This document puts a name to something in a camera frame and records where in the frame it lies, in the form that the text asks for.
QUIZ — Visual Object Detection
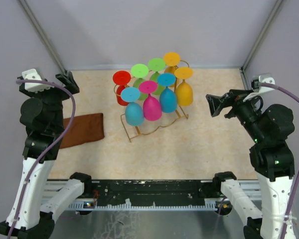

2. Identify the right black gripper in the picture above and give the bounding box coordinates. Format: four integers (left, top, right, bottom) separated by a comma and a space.
205, 88, 265, 141

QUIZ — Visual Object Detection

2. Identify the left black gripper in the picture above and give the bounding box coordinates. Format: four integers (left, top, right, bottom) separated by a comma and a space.
20, 71, 79, 130

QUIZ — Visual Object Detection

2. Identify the orange wine glass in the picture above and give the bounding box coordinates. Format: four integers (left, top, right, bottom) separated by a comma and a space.
174, 67, 193, 107
163, 52, 181, 74

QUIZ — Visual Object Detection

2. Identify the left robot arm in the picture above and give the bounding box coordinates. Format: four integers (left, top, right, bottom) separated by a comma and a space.
0, 69, 94, 239

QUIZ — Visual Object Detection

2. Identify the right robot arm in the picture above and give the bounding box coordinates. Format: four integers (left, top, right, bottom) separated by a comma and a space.
206, 90, 295, 239

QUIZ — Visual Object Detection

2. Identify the red wine glass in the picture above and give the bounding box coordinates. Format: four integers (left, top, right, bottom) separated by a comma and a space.
113, 70, 132, 107

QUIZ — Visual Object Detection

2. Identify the left green wine glass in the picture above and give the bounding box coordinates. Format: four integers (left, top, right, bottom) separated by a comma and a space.
131, 64, 149, 89

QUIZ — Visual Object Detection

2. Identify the green wine glass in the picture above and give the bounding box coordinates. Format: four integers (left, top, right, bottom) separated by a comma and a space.
148, 58, 166, 96
131, 64, 149, 89

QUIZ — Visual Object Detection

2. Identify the magenta wine glass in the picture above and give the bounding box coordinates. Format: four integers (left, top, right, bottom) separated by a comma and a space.
139, 80, 162, 121

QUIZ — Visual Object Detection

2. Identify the left light blue wine glass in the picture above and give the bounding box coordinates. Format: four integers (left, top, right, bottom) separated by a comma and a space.
121, 87, 144, 126

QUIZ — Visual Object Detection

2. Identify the right green wine glass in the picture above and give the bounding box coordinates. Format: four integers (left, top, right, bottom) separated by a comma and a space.
148, 58, 166, 96

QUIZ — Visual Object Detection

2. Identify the brown folded cloth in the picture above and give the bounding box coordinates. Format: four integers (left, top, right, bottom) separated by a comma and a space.
60, 113, 105, 149

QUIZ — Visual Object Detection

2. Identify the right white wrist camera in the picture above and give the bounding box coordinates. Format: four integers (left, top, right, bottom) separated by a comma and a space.
243, 73, 276, 102

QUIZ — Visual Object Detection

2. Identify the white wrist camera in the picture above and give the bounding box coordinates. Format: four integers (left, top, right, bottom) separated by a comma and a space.
243, 73, 276, 102
21, 68, 50, 92

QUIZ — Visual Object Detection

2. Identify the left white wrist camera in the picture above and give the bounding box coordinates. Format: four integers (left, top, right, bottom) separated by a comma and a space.
21, 68, 50, 92

